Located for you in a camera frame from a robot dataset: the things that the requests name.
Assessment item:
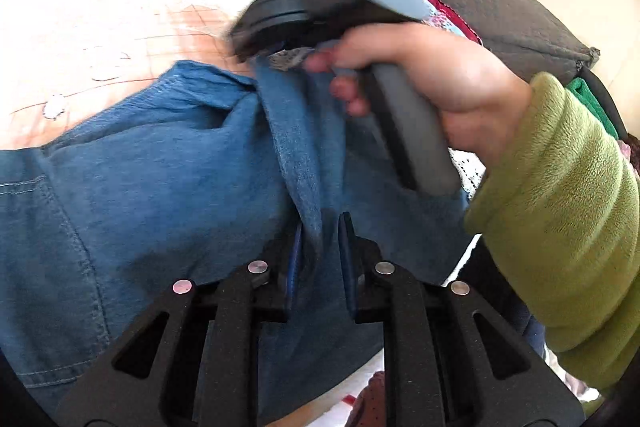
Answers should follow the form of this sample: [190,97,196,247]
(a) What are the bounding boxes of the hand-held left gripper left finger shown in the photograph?
[54,223,305,427]

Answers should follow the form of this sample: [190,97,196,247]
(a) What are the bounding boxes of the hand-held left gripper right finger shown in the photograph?
[338,213,586,427]

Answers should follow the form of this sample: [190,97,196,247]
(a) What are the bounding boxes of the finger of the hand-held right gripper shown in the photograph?
[230,24,274,62]

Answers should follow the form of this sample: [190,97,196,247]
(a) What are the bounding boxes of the blue denim pants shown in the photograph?
[0,57,487,424]

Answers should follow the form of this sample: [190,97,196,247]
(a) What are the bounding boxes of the person's green-sleeved right forearm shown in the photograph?
[464,72,640,404]

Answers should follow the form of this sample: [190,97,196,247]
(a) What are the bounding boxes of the person's right hand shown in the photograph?
[305,24,533,168]

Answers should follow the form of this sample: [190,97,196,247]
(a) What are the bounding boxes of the stack of colourful floral clothes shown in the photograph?
[380,0,485,48]

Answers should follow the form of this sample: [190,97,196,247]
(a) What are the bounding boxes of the maroon dotted cloth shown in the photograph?
[344,369,387,427]

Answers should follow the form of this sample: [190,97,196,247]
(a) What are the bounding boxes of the orange and white printed blanket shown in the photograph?
[0,0,301,152]

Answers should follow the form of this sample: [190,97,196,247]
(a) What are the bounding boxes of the green garment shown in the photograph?
[567,77,623,140]

